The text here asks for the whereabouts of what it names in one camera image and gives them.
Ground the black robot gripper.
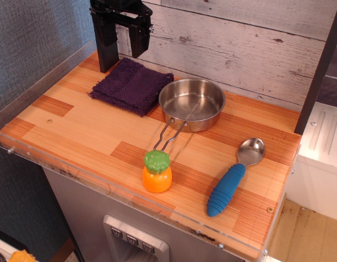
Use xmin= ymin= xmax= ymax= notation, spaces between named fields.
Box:
xmin=90 ymin=1 xmax=153 ymax=73

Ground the blue-handled metal spoon spatula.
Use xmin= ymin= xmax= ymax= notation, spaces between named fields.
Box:
xmin=207 ymin=138 xmax=265 ymax=217

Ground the folded purple cloth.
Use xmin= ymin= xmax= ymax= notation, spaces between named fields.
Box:
xmin=89 ymin=58 xmax=174 ymax=117

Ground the stainless steel pan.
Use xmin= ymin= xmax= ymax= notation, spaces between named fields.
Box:
xmin=153 ymin=78 xmax=226 ymax=151

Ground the clear acrylic table guard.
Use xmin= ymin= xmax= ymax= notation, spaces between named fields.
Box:
xmin=0 ymin=42 xmax=300 ymax=261

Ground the orange toy carrot green top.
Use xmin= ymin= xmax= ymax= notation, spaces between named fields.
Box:
xmin=142 ymin=150 xmax=172 ymax=193

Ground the silver toy fridge cabinet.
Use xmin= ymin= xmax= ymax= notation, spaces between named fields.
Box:
xmin=43 ymin=168 xmax=240 ymax=261

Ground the water dispenser button panel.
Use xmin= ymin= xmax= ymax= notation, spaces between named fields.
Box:
xmin=103 ymin=215 xmax=170 ymax=261

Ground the white toy sink unit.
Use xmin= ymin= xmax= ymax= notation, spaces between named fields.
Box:
xmin=285 ymin=103 xmax=337 ymax=220

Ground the yellow toy object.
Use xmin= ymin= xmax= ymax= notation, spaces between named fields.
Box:
xmin=9 ymin=250 xmax=36 ymax=262

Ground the dark brown vertical post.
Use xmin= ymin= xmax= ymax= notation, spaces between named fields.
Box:
xmin=294 ymin=11 xmax=337 ymax=135

